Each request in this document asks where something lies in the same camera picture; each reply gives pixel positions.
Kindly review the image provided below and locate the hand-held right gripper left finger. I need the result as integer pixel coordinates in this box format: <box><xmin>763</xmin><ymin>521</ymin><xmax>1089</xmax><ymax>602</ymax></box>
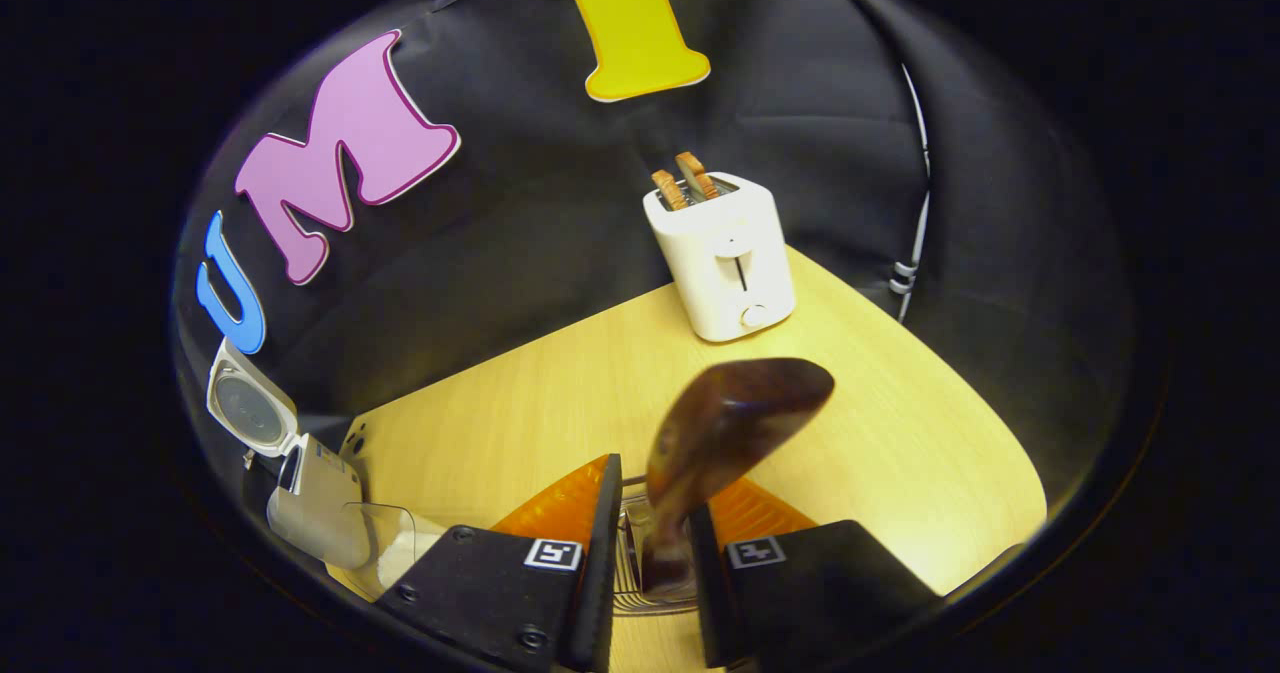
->
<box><xmin>375</xmin><ymin>453</ymin><xmax>623</xmax><ymax>673</ymax></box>

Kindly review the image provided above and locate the white rice heap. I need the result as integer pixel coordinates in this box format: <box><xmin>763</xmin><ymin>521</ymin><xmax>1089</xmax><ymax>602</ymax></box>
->
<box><xmin>385</xmin><ymin>528</ymin><xmax>446</xmax><ymax>584</ymax></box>

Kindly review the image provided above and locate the white rice cooker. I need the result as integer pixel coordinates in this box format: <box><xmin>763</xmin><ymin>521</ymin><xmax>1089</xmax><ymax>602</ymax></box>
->
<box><xmin>205</xmin><ymin>338</ymin><xmax>366</xmax><ymax>569</ymax></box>

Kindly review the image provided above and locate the black backdrop cloth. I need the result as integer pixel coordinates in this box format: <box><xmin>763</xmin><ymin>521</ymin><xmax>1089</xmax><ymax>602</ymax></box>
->
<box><xmin>170</xmin><ymin>0</ymin><xmax>1136</xmax><ymax>514</ymax></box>

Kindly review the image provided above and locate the metal wire chopstick holder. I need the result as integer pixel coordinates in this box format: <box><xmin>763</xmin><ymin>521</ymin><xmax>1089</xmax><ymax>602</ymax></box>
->
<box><xmin>612</xmin><ymin>475</ymin><xmax>701</xmax><ymax>616</ymax></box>

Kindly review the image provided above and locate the dark wooden spoon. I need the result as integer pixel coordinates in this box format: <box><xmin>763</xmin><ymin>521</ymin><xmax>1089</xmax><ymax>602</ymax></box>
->
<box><xmin>640</xmin><ymin>358</ymin><xmax>836</xmax><ymax>594</ymax></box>

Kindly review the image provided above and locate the white cable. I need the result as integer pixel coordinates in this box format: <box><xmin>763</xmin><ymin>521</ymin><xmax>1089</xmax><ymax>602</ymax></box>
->
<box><xmin>888</xmin><ymin>63</ymin><xmax>933</xmax><ymax>324</ymax></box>

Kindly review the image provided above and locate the clear glass container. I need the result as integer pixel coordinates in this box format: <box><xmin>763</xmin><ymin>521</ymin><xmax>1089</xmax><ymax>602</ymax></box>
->
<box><xmin>340</xmin><ymin>501</ymin><xmax>446</xmax><ymax>599</ymax></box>

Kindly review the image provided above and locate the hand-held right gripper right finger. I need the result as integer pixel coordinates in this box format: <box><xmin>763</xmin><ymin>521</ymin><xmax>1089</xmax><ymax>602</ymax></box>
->
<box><xmin>690</xmin><ymin>503</ymin><xmax>946</xmax><ymax>669</ymax></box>

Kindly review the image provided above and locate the white toaster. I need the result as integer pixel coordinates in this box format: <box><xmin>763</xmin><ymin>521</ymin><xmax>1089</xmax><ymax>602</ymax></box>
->
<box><xmin>643</xmin><ymin>171</ymin><xmax>798</xmax><ymax>344</ymax></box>

